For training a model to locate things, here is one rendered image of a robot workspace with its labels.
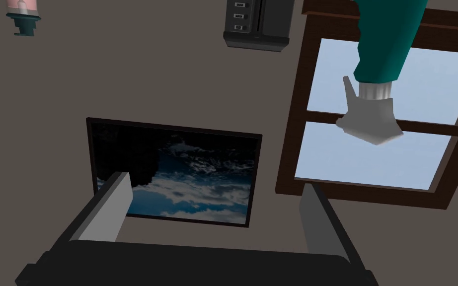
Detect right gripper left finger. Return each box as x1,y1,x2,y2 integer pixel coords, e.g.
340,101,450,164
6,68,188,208
50,171,134,252

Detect black box with switches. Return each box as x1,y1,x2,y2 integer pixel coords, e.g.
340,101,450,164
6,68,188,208
223,0,296,53

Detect dark brown framed window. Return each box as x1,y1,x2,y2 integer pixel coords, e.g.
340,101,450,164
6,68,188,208
274,0,458,211

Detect black framed sky picture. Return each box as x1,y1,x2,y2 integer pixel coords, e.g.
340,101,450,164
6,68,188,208
85,117,263,229

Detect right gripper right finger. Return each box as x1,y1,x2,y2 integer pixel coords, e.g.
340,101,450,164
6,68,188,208
299,183,367,273

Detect teal spray bottle white nozzle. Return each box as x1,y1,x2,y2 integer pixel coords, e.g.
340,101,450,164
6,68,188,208
335,0,428,146

